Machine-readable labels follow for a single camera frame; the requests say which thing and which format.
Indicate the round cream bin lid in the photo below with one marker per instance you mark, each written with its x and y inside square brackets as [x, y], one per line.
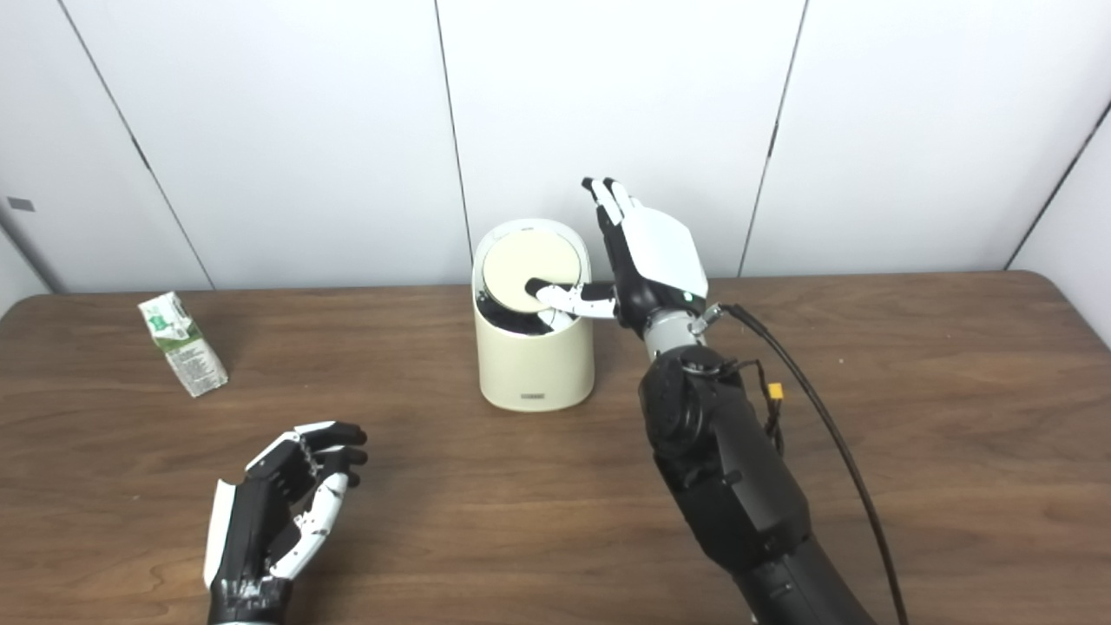
[521, 265]

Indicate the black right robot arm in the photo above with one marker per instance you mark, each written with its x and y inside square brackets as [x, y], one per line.
[738, 469]

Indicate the green white milk carton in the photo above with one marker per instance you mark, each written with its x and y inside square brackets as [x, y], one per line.
[184, 347]

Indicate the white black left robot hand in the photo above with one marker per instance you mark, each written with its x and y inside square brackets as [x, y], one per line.
[256, 521]

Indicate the cream-colored desktop bin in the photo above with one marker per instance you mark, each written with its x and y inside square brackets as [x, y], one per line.
[536, 369]

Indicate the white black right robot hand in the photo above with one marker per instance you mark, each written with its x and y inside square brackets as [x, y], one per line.
[664, 252]

